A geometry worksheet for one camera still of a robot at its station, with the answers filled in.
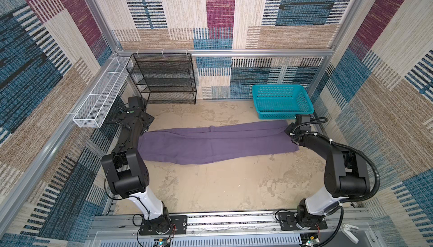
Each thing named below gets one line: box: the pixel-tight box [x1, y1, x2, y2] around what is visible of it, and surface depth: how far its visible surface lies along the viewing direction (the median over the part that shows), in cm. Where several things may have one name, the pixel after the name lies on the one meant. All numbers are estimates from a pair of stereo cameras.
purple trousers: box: [137, 119, 300, 165], surface depth 101 cm
